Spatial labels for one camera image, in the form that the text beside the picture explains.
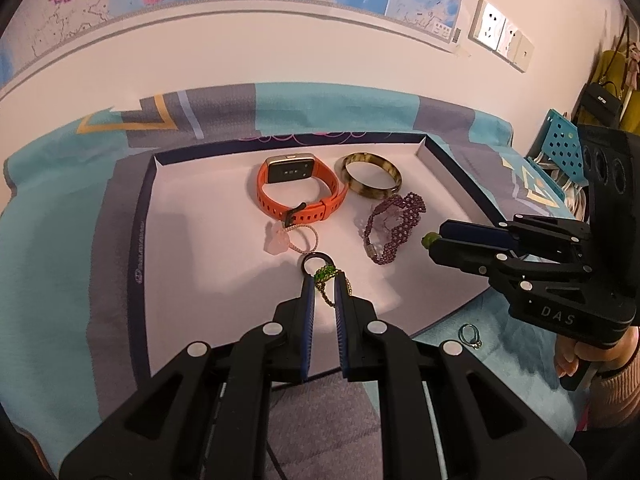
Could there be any silver gold ring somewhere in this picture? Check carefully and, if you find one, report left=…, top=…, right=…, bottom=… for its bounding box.
left=456, top=322, right=484, bottom=350

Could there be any purple beaded bracelet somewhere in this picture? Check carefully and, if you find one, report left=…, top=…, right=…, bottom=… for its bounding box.
left=361, top=190, right=428, bottom=266

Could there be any tortoiseshell bangle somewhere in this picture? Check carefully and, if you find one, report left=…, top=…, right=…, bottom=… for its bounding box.
left=335, top=152, right=402, bottom=200

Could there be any black ring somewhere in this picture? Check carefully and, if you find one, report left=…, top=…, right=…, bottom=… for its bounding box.
left=299, top=251, right=335, bottom=276

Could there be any green bead chain jewelry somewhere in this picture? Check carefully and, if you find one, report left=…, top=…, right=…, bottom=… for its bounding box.
left=314, top=263, right=352, bottom=308

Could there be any orange smart watch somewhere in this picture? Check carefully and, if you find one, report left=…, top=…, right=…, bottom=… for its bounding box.
left=255, top=153, right=347, bottom=226

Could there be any right hand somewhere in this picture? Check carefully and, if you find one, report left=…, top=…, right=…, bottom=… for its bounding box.
left=554, top=326, right=639, bottom=378

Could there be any teal perforated basket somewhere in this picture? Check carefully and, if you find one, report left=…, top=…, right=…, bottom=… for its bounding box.
left=527, top=108, right=588, bottom=198

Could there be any black handbag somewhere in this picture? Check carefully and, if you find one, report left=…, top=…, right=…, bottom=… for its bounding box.
left=577, top=82, right=623, bottom=128

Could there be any dark blue shallow box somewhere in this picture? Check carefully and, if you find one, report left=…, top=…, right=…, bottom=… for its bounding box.
left=138, top=132, right=495, bottom=370

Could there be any yellow hanging garment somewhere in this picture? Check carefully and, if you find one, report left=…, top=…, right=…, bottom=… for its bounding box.
left=590, top=50, right=626, bottom=92

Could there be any teal grey bed sheet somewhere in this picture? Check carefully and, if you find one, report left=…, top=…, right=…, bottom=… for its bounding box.
left=1, top=84, right=587, bottom=479

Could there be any white wall socket panel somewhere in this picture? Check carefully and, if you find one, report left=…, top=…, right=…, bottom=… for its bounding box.
left=469, top=0, right=535, bottom=73

